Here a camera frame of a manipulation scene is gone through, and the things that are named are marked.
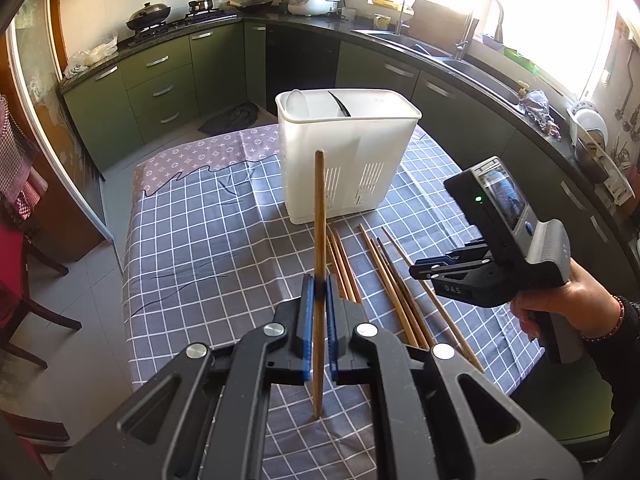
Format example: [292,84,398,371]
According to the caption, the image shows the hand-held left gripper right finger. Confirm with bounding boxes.
[324,274,586,480]

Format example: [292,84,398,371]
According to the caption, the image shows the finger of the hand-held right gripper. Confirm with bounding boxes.
[447,239,493,261]
[409,254,506,307]

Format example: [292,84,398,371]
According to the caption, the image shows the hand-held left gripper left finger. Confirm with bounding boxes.
[52,274,321,480]

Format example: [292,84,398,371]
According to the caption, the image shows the pile of brown chopsticks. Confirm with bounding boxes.
[325,224,485,373]

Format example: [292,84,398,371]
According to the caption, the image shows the long dark wooden chopstick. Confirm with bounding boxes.
[310,150,328,420]

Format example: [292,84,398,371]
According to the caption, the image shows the white plastic utensil holder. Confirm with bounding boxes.
[275,88,422,225]

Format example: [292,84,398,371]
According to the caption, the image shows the person's right forearm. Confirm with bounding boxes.
[582,297,640,411]

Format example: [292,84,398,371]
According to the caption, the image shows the hanging kitchen utensils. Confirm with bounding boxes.
[611,39,640,143]

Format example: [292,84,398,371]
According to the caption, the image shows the person's right hand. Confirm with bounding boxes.
[510,260,626,356]

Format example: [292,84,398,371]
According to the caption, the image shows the dish rack with bowls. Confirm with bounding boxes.
[566,101,637,207]

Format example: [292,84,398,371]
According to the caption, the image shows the grey checked tablecloth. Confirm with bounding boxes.
[122,125,546,480]

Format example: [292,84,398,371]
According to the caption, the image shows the grey dish rag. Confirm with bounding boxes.
[519,89,557,134]

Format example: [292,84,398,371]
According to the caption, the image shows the steel kitchen sink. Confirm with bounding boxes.
[354,27,522,107]

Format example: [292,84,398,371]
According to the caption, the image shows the mauve patterned cloth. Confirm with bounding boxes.
[132,124,283,196]

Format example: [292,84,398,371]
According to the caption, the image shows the black utensil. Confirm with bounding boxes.
[327,91,353,117]

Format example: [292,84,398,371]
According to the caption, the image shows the white rice paddle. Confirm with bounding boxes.
[285,89,313,120]

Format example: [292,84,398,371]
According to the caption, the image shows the dark floor mat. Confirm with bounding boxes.
[198,102,260,136]

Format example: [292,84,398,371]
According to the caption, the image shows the tall steel faucet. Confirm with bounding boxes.
[452,0,505,61]

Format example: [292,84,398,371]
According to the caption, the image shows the brown cutting board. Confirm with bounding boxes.
[407,0,464,41]

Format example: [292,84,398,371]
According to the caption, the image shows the bright kitchen window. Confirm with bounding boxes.
[369,0,617,97]

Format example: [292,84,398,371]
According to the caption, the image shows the black built-in appliance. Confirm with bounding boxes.
[265,25,342,122]

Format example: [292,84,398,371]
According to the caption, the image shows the small steel faucet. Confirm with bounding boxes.
[382,0,407,36]

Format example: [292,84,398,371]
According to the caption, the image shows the dark kitchen countertop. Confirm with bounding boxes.
[59,7,640,241]

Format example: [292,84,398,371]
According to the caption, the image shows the wooden chair with red cushion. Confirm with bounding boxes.
[0,400,72,480]
[0,220,84,371]

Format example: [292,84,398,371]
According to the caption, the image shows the green kitchen cabinets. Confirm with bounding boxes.
[60,19,631,281]

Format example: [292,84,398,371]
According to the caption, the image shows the white rice cooker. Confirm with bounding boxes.
[288,0,341,17]

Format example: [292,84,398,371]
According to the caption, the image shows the flat black pan with lid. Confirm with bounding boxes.
[220,0,275,14]

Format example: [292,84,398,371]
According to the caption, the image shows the gas stove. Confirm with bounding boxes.
[127,9,242,42]

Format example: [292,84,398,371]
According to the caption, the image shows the red checked cloth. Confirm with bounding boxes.
[0,94,49,222]

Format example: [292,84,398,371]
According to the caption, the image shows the clear plastic bag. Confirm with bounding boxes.
[62,30,119,80]

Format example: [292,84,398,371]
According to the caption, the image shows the black wok with lid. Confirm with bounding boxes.
[125,2,172,32]

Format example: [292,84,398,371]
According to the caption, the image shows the red bead bracelet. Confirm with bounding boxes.
[580,294,627,344]

